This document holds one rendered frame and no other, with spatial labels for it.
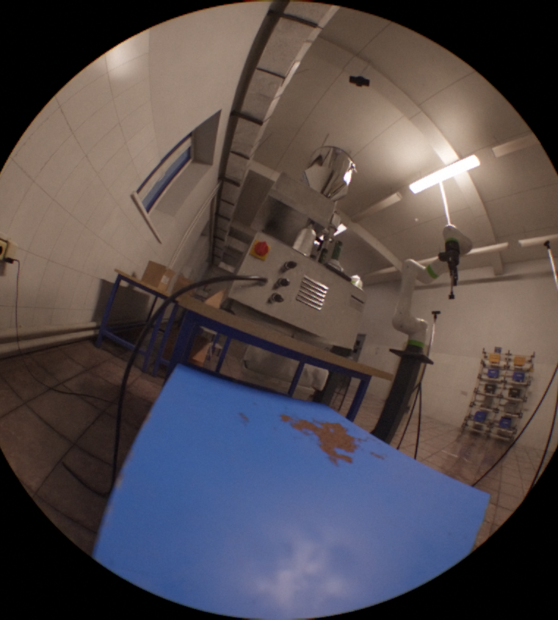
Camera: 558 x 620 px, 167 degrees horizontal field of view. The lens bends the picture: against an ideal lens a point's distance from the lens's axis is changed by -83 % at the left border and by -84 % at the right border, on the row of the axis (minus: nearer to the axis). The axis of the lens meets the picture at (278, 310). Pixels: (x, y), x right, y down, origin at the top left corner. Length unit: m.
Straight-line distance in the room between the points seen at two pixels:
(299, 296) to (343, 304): 0.18
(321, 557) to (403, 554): 0.07
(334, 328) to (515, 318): 5.78
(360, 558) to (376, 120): 4.08
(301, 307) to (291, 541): 0.57
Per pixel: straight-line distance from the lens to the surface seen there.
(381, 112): 3.92
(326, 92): 3.94
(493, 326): 6.11
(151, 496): 0.16
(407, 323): 1.29
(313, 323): 0.62
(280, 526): 0.17
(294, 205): 0.73
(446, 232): 1.25
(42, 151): 1.26
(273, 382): 1.44
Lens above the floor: 0.73
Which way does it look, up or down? 9 degrees up
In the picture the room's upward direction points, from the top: 21 degrees clockwise
